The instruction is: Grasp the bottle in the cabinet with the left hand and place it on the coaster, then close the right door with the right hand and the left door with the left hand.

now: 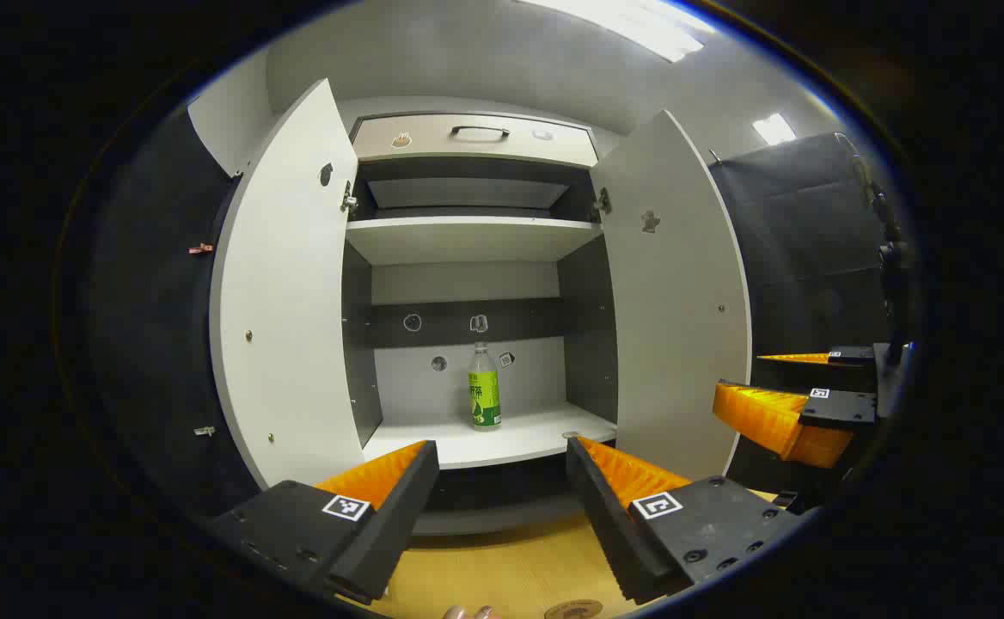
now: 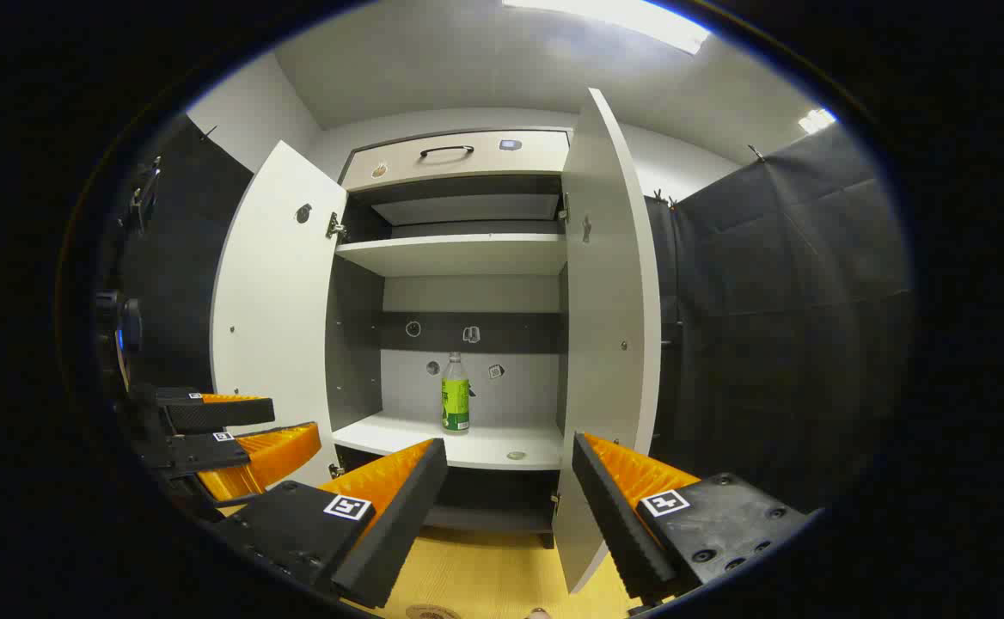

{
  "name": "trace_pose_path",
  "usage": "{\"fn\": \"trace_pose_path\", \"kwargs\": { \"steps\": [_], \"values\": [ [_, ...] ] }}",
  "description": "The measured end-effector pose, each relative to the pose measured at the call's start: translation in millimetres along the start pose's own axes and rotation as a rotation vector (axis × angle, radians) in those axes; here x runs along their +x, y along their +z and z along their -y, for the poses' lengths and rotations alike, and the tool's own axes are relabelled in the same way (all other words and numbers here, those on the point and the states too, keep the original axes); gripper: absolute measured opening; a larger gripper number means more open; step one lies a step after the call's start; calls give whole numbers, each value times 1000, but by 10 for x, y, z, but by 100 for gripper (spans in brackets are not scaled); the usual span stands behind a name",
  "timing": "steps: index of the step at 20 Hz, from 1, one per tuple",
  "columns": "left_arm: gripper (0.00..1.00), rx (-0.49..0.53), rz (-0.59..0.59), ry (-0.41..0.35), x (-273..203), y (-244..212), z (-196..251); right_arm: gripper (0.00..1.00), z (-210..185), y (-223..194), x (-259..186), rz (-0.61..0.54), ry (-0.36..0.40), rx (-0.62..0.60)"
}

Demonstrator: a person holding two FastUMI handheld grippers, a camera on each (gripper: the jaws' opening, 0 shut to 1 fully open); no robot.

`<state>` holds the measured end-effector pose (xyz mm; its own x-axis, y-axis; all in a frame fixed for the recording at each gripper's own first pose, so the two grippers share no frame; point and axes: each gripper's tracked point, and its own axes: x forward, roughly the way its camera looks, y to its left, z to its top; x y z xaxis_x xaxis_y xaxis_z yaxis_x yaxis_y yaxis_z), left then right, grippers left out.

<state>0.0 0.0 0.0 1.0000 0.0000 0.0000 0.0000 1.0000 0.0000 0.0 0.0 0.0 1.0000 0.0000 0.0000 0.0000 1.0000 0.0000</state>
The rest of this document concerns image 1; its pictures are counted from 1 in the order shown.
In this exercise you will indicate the long ceiling light panel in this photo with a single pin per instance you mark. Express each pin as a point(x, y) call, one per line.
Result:
point(631, 26)

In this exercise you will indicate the small ceiling light panel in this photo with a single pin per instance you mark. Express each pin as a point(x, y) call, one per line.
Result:
point(774, 129)

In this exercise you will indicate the reddish cloth clip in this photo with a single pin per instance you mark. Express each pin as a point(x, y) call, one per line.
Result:
point(200, 249)

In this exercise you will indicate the round brown coaster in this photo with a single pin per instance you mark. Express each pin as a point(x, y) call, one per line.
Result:
point(572, 611)

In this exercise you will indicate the white cabinet door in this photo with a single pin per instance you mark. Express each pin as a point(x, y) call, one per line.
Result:
point(682, 327)
point(287, 301)

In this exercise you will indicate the white and grey cabinet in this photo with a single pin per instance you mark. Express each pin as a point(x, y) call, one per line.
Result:
point(468, 443)

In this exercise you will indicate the clear bottle with green label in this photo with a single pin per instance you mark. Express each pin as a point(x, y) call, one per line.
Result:
point(485, 404)

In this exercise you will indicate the white cabinet shelf board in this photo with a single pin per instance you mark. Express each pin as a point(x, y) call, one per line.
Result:
point(468, 236)

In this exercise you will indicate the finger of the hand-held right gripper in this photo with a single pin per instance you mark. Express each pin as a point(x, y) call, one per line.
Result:
point(768, 421)
point(850, 354)

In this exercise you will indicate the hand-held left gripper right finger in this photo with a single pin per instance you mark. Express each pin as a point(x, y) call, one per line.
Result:
point(605, 524)

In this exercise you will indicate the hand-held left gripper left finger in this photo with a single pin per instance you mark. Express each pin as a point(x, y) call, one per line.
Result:
point(399, 524)

